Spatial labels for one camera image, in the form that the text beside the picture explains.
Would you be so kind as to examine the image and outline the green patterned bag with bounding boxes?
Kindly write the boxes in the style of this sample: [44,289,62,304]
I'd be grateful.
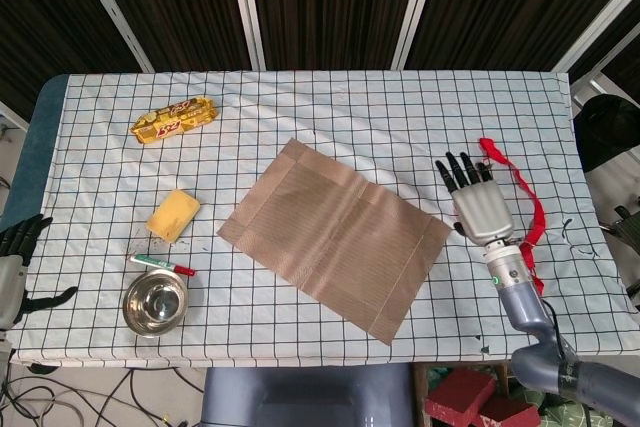
[519,386,616,427]

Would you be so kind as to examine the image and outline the gold biscuit packet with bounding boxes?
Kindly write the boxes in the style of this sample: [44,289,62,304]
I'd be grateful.
[130,95,222,147]

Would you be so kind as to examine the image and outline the stainless steel bowl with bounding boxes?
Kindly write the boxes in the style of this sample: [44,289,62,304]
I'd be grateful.
[122,269,190,339]

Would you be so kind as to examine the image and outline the red fabric ribbon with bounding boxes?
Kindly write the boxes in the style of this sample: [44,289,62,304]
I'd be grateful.
[478,137,547,296]

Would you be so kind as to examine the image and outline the green marker with red cap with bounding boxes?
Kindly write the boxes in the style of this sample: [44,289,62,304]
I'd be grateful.
[128,254,197,278]

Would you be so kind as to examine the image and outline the black chair back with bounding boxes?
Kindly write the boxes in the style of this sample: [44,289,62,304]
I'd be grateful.
[572,94,640,173]

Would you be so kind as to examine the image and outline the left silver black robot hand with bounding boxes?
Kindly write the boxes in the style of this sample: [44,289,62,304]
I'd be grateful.
[0,214,80,333]

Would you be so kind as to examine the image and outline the blue padded table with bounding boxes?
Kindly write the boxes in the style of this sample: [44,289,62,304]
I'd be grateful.
[0,73,69,228]

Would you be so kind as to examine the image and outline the yellow sponge with green pad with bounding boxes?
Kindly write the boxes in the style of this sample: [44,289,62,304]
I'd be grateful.
[145,188,202,243]

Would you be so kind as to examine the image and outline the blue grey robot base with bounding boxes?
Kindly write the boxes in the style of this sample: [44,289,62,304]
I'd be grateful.
[201,364,419,427]

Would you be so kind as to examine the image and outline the brown woven placemat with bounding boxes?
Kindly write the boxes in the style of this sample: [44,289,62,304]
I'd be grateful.
[216,137,452,347]

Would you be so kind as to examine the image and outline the white black checkered tablecloth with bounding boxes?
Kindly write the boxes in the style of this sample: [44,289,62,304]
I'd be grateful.
[0,69,640,363]

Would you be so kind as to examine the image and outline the small red box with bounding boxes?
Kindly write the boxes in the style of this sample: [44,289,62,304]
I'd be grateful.
[477,394,542,427]

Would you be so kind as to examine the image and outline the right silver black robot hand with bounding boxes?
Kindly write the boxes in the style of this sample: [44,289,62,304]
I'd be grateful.
[433,150,516,247]

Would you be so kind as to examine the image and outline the white partition post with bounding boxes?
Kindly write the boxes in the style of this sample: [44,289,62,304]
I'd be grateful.
[551,0,640,74]
[389,0,444,72]
[67,0,155,74]
[225,0,267,72]

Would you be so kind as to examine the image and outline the large red box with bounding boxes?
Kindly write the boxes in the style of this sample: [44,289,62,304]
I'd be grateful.
[424,366,497,427]

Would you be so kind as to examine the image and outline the black floor cable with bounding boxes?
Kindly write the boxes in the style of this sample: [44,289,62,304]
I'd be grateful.
[94,366,201,427]

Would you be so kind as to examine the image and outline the dark chair base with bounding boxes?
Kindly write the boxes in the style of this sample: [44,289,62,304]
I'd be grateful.
[599,204,640,248]

